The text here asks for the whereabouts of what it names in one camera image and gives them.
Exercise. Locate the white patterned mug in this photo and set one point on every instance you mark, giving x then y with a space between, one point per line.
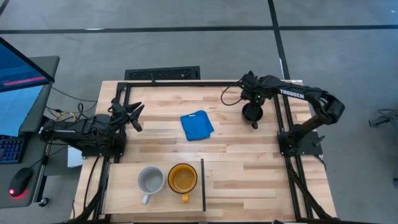
151 182

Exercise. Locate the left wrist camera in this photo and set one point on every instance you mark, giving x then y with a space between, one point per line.
136 123

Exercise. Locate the black floor vent grate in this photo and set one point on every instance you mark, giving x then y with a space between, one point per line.
161 73

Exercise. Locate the black keyboard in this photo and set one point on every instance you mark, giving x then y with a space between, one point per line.
9 147

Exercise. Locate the blue folded cloth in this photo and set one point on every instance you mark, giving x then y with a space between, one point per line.
196 126

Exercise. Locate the black mug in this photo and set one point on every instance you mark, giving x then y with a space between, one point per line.
252 114

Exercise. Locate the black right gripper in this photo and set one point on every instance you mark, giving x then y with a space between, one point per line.
256 88

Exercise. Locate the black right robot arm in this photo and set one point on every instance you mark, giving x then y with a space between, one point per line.
311 96

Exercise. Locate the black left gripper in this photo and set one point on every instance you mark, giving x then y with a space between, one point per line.
121 113

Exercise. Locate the black computer mouse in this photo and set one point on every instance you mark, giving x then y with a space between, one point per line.
19 182

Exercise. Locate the grey side desk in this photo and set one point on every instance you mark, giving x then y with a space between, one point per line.
6 174

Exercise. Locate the yellow mug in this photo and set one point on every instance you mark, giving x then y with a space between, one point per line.
182 180

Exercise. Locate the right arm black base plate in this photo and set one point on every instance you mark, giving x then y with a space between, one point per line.
306 144

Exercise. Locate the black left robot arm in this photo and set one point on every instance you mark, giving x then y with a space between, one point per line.
77 130

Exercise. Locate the computer monitor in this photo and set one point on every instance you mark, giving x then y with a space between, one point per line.
18 71

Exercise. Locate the desk caster wheel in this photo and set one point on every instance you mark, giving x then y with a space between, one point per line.
43 201

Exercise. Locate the white box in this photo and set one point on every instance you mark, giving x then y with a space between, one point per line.
74 160

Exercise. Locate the black aluminium table frame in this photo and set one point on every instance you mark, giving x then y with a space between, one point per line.
199 84

